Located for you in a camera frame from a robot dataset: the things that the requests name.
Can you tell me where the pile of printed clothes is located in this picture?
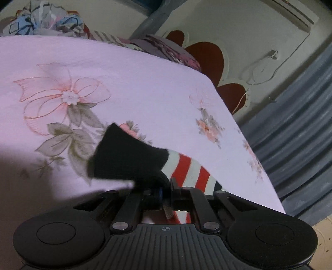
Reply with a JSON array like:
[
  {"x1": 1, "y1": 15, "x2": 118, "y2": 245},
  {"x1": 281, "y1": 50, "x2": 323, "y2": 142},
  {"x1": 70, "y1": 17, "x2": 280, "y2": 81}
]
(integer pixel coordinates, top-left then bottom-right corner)
[{"x1": 0, "y1": 0, "x2": 89, "y2": 40}]

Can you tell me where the red and white headboard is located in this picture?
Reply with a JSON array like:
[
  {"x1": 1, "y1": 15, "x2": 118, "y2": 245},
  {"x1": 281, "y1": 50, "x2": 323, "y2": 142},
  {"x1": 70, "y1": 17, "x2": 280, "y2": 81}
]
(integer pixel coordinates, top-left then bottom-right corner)
[{"x1": 165, "y1": 30, "x2": 251, "y2": 115}]

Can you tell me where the black white red striped sweater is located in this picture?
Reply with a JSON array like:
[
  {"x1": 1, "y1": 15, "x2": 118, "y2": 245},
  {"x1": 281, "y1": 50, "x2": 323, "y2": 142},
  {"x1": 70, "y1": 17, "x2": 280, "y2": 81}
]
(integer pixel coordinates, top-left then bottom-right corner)
[{"x1": 87, "y1": 123, "x2": 230, "y2": 224}]

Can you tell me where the white air conditioner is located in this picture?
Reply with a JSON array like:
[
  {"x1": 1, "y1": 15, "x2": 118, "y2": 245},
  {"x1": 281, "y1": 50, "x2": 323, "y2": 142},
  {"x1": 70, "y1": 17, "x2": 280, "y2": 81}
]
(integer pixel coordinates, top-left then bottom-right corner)
[{"x1": 269, "y1": 0, "x2": 320, "y2": 33}]

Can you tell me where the grey-blue curtain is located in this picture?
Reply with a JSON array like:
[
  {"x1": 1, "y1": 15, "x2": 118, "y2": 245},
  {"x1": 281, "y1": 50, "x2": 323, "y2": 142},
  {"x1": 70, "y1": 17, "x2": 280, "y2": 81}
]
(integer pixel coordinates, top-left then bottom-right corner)
[
  {"x1": 239, "y1": 46, "x2": 332, "y2": 227},
  {"x1": 131, "y1": 0, "x2": 177, "y2": 40}
]

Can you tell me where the thin wall cable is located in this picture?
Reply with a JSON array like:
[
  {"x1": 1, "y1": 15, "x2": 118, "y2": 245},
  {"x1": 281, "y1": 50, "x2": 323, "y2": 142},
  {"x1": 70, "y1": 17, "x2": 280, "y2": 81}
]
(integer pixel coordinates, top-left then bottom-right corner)
[{"x1": 232, "y1": 26, "x2": 312, "y2": 115}]

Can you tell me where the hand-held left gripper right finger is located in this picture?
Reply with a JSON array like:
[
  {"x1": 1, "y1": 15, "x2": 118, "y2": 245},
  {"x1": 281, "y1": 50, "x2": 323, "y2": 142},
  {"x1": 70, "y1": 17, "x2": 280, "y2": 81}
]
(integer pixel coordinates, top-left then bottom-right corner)
[{"x1": 170, "y1": 181, "x2": 260, "y2": 233}]

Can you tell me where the purple patterned pillow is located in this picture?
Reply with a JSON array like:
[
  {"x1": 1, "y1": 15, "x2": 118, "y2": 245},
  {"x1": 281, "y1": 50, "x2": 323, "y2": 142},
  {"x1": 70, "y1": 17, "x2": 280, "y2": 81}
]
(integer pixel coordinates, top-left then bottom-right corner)
[{"x1": 129, "y1": 34, "x2": 202, "y2": 72}]

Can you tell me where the pink floral bed sheet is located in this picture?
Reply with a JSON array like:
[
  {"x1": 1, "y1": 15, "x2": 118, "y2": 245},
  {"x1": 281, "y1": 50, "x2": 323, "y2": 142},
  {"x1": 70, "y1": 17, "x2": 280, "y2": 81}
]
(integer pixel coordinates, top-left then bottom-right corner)
[{"x1": 0, "y1": 35, "x2": 286, "y2": 234}]

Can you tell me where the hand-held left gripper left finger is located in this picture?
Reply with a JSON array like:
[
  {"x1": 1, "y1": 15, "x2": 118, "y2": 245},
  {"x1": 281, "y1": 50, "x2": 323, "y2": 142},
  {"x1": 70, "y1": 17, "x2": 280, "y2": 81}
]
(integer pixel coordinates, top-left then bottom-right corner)
[{"x1": 73, "y1": 188, "x2": 164, "y2": 233}]

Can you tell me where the striped cloth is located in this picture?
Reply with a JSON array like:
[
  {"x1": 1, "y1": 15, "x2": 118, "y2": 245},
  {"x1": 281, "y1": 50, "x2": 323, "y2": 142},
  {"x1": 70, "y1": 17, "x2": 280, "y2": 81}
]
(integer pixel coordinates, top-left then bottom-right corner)
[{"x1": 89, "y1": 30, "x2": 131, "y2": 47}]

